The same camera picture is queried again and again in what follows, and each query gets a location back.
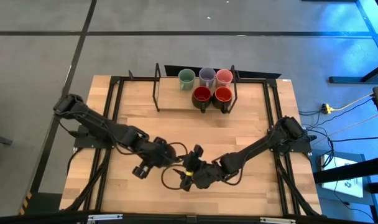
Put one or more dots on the black mug orange inside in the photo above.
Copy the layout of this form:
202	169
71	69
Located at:
222	96

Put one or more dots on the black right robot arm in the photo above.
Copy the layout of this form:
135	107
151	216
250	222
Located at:
254	149

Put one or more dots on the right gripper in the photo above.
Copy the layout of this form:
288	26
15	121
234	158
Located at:
200	179

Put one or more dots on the white board with logo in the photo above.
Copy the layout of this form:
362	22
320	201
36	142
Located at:
347	188

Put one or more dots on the black aluminium table frame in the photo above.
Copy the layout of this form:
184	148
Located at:
136	79

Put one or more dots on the wooden shelf black metal frame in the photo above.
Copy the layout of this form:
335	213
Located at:
170	96

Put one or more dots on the green coffee mug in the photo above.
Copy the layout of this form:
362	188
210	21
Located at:
186	77

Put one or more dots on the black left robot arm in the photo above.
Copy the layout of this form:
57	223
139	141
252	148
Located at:
102	126

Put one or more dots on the pink coffee mug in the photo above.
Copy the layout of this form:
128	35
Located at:
224	77

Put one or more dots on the yellow power plug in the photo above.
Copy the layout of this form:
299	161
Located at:
326	109

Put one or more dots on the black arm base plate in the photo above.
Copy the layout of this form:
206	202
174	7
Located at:
301	146
83	143

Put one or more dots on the blue metal frame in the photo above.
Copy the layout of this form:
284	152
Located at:
347	80

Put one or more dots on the lavender coffee mug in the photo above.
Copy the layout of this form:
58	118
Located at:
207	76

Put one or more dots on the black mug red inside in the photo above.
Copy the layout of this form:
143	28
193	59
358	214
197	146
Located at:
202	95

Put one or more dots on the black metal beam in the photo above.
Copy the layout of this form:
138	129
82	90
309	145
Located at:
347	170

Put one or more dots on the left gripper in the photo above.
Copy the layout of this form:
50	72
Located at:
162	154

